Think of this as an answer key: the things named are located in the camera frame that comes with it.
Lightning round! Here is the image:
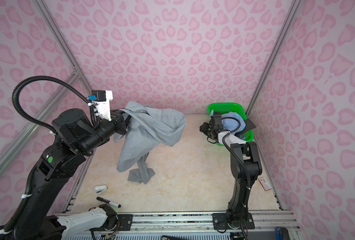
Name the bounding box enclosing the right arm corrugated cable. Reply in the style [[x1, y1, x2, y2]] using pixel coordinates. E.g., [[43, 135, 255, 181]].
[[220, 116, 251, 190]]

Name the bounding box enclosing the black marker pen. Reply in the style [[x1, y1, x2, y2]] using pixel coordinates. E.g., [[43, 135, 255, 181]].
[[96, 197, 121, 208]]

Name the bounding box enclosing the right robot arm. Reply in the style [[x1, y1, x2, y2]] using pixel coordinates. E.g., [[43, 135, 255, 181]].
[[199, 112, 262, 239]]

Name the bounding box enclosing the grey long sleeve shirt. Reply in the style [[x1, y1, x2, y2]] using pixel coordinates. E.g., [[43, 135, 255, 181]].
[[113, 101, 186, 184]]

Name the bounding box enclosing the black shirt in basket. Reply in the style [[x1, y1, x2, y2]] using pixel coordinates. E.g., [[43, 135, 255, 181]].
[[240, 119, 256, 134]]

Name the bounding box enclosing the green plastic basket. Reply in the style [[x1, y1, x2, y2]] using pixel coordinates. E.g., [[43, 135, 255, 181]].
[[207, 102, 255, 147]]

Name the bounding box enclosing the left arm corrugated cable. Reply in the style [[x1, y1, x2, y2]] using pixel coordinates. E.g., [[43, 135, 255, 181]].
[[11, 75, 101, 134]]

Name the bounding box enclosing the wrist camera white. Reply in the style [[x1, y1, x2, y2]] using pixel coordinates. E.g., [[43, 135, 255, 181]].
[[217, 131, 246, 146], [88, 90, 113, 122]]

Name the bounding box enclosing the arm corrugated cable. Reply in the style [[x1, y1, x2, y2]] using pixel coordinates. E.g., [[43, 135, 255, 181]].
[[11, 75, 101, 134], [220, 116, 251, 190]]

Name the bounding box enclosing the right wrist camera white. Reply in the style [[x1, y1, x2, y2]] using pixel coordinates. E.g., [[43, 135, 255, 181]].
[[217, 131, 246, 146]]

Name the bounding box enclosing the red white label card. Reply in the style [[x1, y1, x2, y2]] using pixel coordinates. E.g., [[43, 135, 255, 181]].
[[258, 177, 272, 191]]

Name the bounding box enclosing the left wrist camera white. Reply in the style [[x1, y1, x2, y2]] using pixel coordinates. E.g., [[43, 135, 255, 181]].
[[88, 90, 113, 122]]

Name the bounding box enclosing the blue tool at edge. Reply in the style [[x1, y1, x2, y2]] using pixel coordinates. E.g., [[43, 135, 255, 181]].
[[275, 227, 290, 240]]

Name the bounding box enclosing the light blue shirt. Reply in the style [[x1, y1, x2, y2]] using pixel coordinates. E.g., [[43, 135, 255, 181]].
[[221, 112, 246, 140]]

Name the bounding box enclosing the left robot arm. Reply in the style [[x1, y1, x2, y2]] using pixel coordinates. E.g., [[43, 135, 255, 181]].
[[0, 109, 131, 240]]

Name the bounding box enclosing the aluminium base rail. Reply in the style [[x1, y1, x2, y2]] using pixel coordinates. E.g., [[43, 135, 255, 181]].
[[42, 194, 304, 240]]

